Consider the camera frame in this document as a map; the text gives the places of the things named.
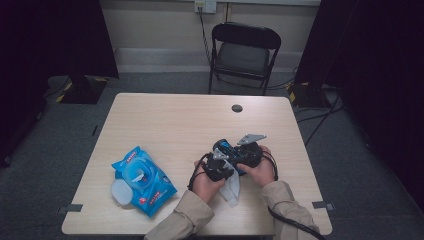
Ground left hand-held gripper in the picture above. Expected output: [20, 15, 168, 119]
[200, 148, 236, 183]

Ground right hand-held gripper cable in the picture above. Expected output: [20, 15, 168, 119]
[263, 151, 328, 240]

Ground black curtain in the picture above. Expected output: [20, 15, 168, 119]
[0, 0, 120, 168]
[293, 0, 424, 214]

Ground black folding chair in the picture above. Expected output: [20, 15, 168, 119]
[208, 21, 283, 97]

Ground blue wet wipes pack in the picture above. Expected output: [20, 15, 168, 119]
[110, 145, 178, 218]

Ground black wall socket cable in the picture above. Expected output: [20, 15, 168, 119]
[198, 6, 214, 68]

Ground white wall socket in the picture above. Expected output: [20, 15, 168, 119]
[194, 0, 218, 14]

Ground person's right hand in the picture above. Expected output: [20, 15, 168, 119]
[245, 145, 276, 188]

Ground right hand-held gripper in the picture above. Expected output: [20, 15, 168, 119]
[234, 133, 268, 169]

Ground blue toy car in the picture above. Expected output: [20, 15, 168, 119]
[213, 138, 248, 177]

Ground person's left hand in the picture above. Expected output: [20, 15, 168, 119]
[192, 159, 227, 204]

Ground left hand-held gripper cable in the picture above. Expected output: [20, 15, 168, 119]
[187, 152, 213, 192]

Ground grey tape strip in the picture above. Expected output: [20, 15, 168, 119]
[311, 200, 335, 212]
[57, 203, 84, 215]

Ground hand-held gripper cable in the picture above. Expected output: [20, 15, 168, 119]
[263, 151, 328, 240]
[187, 152, 213, 192]

